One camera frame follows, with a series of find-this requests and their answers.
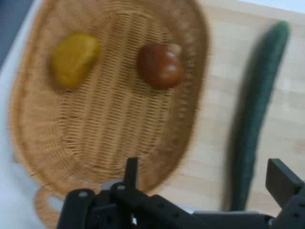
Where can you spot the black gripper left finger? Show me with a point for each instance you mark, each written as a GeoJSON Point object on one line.
{"type": "Point", "coordinates": [119, 210]}

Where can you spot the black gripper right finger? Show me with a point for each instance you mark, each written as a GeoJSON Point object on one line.
{"type": "Point", "coordinates": [286, 183]}

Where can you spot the yellow potato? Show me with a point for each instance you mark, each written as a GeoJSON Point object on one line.
{"type": "Point", "coordinates": [74, 59]}

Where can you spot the long dark green cucumber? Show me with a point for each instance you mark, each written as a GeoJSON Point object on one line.
{"type": "Point", "coordinates": [257, 107]}

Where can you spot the light wooden cutting board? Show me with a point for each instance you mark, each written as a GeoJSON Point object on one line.
{"type": "Point", "coordinates": [219, 95]}

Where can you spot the brown mushroom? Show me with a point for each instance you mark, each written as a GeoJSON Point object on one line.
{"type": "Point", "coordinates": [162, 66]}

